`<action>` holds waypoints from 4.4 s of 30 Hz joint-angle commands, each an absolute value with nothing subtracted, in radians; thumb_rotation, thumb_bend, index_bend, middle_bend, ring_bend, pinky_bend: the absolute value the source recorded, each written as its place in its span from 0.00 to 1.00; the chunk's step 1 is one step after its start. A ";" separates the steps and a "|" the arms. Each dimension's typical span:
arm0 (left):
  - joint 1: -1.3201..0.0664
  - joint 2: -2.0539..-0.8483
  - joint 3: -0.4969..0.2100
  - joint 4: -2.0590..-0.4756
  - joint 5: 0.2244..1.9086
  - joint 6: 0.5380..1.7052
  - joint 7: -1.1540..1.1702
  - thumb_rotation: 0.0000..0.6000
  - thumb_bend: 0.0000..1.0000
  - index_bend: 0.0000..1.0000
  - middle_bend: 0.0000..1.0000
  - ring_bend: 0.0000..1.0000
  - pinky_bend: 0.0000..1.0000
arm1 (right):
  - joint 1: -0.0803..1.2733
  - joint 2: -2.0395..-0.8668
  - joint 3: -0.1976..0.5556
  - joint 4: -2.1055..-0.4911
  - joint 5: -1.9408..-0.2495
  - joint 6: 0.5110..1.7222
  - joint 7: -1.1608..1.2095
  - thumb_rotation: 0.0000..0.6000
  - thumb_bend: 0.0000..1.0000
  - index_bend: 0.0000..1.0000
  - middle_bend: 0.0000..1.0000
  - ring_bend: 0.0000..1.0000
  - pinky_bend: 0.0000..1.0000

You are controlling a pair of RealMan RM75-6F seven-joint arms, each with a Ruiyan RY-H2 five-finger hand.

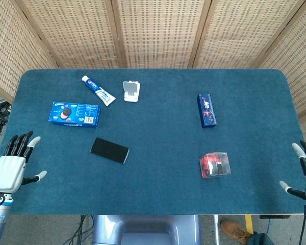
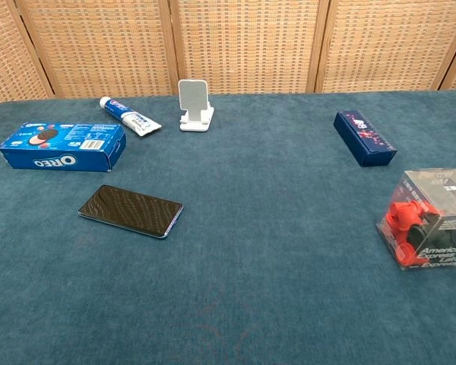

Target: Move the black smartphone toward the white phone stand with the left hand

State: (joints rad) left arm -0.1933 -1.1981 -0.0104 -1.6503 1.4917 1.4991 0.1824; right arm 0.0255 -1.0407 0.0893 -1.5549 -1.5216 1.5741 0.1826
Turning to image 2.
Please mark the woven bamboo folding screen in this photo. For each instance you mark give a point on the woven bamboo folding screen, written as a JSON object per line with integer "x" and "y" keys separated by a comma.
{"x": 251, "y": 38}

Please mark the teal table cloth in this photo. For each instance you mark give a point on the teal table cloth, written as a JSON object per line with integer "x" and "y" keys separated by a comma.
{"x": 251, "y": 228}

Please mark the light blue smartphone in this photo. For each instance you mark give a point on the light blue smartphone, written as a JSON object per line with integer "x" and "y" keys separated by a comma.
{"x": 131, "y": 211}

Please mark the white open small case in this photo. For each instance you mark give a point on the white open small case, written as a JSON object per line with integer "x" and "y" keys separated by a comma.
{"x": 192, "y": 95}

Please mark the dark blue patterned box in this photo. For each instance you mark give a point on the dark blue patterned box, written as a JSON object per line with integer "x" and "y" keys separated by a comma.
{"x": 365, "y": 138}

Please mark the blue Oreo cookie box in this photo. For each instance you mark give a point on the blue Oreo cookie box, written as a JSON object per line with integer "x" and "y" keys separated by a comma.
{"x": 61, "y": 152}

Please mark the blue white toothpaste tube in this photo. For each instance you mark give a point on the blue white toothpaste tube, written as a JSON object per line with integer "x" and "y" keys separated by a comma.
{"x": 131, "y": 118}

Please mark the clear box with red toy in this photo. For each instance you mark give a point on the clear box with red toy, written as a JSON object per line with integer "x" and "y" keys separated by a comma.
{"x": 422, "y": 220}

